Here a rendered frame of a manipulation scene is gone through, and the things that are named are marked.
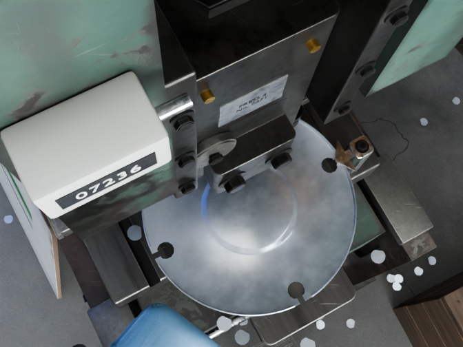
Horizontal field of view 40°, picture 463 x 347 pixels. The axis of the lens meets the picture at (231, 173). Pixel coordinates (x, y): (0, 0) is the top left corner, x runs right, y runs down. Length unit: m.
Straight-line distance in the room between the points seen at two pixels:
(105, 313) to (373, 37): 0.63
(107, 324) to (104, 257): 0.11
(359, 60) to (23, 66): 0.33
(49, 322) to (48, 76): 1.39
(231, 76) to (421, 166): 1.31
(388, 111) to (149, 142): 1.54
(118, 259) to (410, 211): 0.46
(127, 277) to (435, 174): 1.08
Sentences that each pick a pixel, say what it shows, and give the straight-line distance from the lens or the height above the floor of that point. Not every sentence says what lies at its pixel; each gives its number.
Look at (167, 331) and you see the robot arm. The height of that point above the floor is 1.18.
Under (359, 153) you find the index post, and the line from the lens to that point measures 0.89.
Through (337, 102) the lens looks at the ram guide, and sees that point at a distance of 0.62.
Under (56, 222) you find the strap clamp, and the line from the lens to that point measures 0.92.
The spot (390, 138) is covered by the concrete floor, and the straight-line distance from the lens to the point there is 1.79.
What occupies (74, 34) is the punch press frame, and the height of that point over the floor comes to 1.38.
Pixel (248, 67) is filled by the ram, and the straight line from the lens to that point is 0.52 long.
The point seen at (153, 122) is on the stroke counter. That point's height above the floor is 1.34.
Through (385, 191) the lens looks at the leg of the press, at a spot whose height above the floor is 0.64.
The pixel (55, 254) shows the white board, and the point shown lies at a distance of 1.22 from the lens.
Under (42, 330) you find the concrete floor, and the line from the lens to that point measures 1.66.
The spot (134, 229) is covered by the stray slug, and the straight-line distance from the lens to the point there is 0.93.
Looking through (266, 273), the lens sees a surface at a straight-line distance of 0.84.
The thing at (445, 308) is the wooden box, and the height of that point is 0.33.
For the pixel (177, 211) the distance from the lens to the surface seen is 0.85.
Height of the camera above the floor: 1.62
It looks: 74 degrees down
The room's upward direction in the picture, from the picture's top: 10 degrees clockwise
